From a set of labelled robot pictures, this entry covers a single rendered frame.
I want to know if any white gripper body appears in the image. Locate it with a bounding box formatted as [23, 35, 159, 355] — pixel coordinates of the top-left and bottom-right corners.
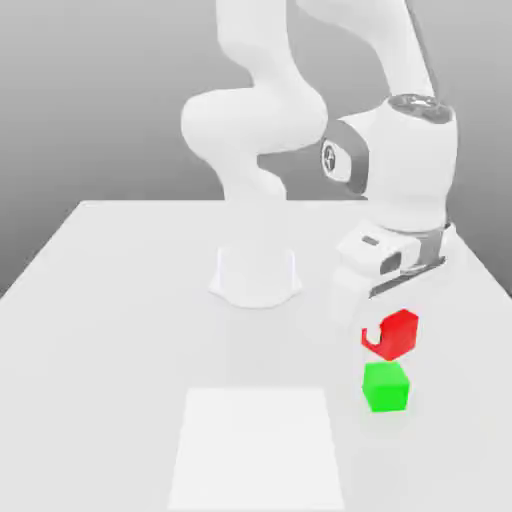
[329, 257, 448, 334]

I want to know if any small red cube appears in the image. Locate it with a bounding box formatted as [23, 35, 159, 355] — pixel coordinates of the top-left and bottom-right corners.
[360, 308, 420, 362]

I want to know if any small green cube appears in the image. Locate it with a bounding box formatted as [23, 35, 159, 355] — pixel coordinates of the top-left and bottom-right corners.
[361, 361, 412, 414]

